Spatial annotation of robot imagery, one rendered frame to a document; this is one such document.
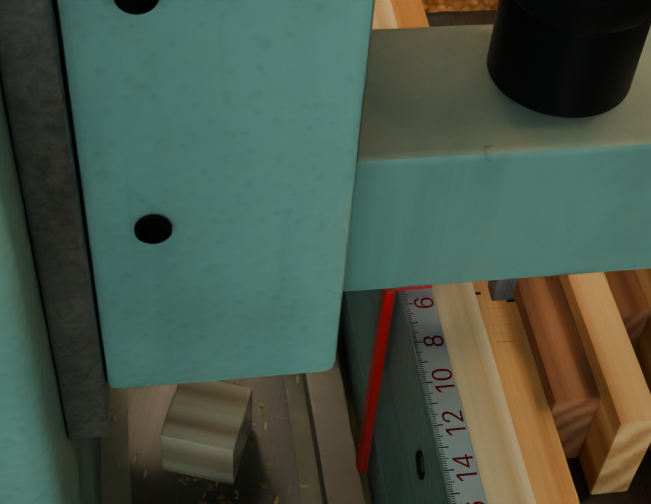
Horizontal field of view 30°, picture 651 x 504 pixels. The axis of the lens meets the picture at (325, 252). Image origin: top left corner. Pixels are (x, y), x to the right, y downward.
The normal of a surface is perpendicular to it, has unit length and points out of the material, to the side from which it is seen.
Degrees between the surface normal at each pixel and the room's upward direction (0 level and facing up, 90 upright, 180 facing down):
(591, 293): 0
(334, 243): 90
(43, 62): 90
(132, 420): 0
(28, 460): 90
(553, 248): 90
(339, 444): 0
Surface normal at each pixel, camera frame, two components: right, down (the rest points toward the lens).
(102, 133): 0.15, 0.75
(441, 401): 0.06, -0.66
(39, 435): 0.80, 0.48
